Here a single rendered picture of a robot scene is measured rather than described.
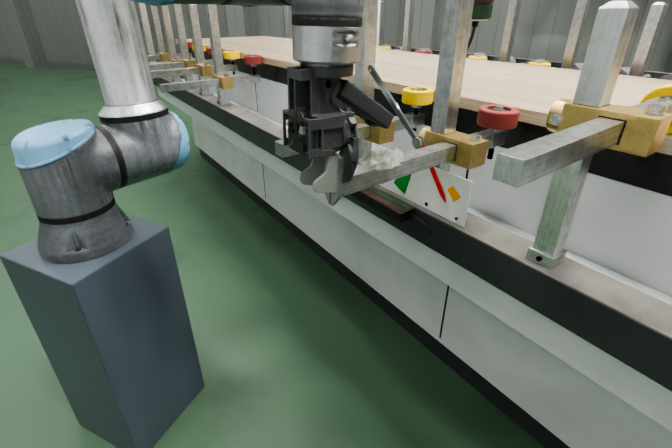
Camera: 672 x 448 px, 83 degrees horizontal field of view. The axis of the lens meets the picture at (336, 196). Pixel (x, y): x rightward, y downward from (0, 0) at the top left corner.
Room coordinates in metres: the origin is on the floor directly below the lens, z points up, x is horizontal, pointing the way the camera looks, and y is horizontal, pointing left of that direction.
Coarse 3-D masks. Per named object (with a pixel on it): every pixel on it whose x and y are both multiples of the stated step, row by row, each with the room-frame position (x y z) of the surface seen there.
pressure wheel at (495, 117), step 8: (480, 112) 0.78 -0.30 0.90; (488, 112) 0.76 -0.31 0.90; (496, 112) 0.75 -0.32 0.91; (504, 112) 0.75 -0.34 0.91; (512, 112) 0.75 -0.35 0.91; (480, 120) 0.77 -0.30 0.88; (488, 120) 0.76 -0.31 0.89; (496, 120) 0.75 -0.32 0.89; (504, 120) 0.74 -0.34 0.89; (512, 120) 0.75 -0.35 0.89; (496, 128) 0.75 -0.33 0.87; (504, 128) 0.74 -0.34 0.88; (512, 128) 0.75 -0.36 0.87; (488, 152) 0.78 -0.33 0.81
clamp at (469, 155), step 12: (420, 132) 0.77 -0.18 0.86; (432, 132) 0.74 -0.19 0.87; (456, 132) 0.74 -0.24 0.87; (432, 144) 0.73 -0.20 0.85; (456, 144) 0.69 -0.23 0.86; (468, 144) 0.67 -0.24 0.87; (480, 144) 0.67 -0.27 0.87; (456, 156) 0.68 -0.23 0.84; (468, 156) 0.66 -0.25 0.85; (480, 156) 0.67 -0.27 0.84; (468, 168) 0.66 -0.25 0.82
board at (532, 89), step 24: (240, 48) 2.24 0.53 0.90; (264, 48) 2.24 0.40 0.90; (288, 48) 2.24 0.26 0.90; (384, 72) 1.34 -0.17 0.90; (408, 72) 1.34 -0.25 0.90; (432, 72) 1.34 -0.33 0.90; (480, 72) 1.34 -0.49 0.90; (504, 72) 1.34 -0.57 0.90; (528, 72) 1.34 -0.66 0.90; (552, 72) 1.34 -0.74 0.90; (576, 72) 1.34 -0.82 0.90; (480, 96) 0.94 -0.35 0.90; (504, 96) 0.94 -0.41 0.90; (528, 96) 0.94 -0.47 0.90; (552, 96) 0.94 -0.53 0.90; (624, 96) 0.94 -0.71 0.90; (528, 120) 0.80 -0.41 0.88
